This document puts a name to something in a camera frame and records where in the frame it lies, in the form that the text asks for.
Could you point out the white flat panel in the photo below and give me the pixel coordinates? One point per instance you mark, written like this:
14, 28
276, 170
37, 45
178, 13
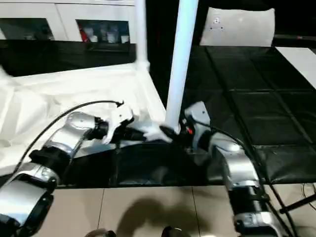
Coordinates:
237, 27

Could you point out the white sheet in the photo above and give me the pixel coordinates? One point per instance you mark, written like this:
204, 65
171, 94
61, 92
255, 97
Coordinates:
302, 61

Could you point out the black folding stand leg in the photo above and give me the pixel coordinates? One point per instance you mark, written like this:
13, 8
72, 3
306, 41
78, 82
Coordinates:
298, 203

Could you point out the white plastic table leg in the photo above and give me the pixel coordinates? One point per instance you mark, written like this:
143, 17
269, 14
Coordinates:
181, 59
141, 34

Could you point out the white glass-door cabinet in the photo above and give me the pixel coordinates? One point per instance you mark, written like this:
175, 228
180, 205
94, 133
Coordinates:
64, 19

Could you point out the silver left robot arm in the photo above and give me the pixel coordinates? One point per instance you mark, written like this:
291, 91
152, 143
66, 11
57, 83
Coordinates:
54, 158

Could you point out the black work mat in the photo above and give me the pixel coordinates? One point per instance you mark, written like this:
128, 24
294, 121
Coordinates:
256, 108

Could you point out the black cabinet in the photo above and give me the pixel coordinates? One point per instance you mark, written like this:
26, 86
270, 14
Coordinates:
158, 19

